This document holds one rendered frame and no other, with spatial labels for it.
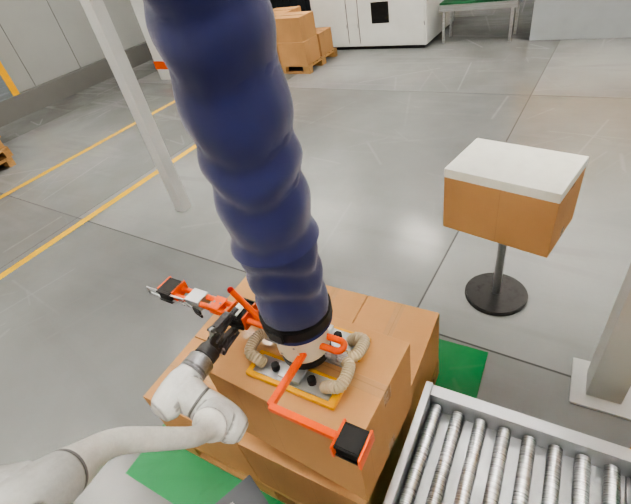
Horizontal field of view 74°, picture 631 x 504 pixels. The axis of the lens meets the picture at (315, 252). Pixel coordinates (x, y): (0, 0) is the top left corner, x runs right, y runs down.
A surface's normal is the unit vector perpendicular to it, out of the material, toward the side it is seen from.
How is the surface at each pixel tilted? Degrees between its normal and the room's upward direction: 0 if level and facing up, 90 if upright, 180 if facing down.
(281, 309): 75
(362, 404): 1
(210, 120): 81
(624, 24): 90
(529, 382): 0
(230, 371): 1
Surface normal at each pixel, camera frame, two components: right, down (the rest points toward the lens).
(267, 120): 0.57, 0.39
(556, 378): -0.17, -0.76
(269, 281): -0.23, 0.38
